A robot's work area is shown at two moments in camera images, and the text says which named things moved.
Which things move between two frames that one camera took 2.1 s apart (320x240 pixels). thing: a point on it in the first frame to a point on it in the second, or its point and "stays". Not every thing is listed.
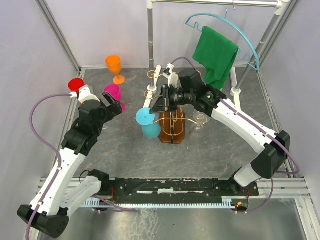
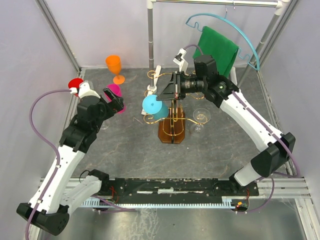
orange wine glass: x=114 y=63 stays
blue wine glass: x=150 y=130 to x=158 y=109
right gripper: x=159 y=105 to x=168 y=93
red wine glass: x=75 y=84 stays
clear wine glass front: x=200 y=119 stays
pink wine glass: x=114 y=90 stays
